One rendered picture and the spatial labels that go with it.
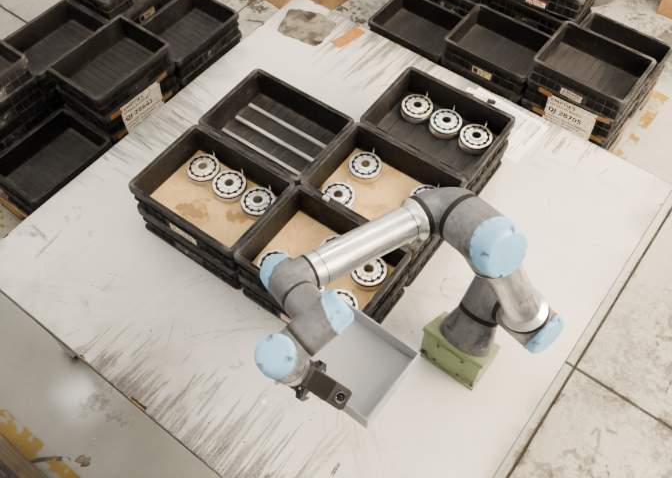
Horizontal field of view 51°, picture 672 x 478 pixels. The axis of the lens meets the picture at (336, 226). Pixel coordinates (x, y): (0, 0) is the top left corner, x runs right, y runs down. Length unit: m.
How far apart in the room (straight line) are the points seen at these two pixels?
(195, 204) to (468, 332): 0.89
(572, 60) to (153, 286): 1.95
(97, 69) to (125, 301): 1.26
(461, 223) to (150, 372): 1.04
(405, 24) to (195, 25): 0.99
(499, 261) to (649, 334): 1.72
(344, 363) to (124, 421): 1.33
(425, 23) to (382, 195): 1.56
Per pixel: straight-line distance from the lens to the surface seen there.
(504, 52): 3.33
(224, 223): 2.13
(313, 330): 1.28
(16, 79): 3.19
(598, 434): 2.86
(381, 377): 1.65
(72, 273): 2.30
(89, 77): 3.14
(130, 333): 2.15
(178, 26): 3.45
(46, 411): 2.93
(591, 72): 3.17
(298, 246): 2.06
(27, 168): 3.20
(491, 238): 1.41
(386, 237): 1.44
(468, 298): 1.88
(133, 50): 3.20
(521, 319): 1.73
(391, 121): 2.36
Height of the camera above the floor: 2.57
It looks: 56 degrees down
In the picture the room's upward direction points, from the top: straight up
